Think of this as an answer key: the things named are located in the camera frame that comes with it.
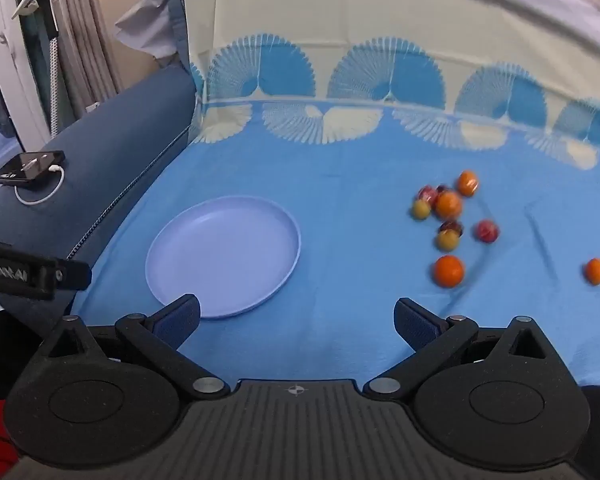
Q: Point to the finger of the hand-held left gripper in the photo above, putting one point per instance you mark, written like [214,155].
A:
[25,270]

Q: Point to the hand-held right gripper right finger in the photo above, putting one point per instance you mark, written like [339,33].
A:
[413,325]

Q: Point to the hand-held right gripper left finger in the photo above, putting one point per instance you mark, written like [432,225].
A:
[180,317]

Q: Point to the orange tangerine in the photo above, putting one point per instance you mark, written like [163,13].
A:
[448,270]
[467,183]
[595,271]
[448,205]

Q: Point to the light blue plastic plate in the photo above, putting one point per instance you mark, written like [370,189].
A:
[220,250]

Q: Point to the yellow green jujube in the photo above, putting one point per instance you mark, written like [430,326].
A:
[419,209]
[448,242]

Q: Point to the wrinkled dark red jujube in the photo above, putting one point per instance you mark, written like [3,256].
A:
[450,227]

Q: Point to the red plum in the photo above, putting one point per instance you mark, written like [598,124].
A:
[427,193]
[487,231]

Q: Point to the dark cloth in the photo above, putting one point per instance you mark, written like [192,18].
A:
[5,360]

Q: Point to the black smartphone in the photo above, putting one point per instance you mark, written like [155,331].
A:
[15,174]

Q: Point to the blue sofa armrest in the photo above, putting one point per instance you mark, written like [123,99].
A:
[120,135]

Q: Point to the grey bed sheet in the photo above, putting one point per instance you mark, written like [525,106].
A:
[145,25]

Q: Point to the white window frame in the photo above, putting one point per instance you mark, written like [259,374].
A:
[10,60]

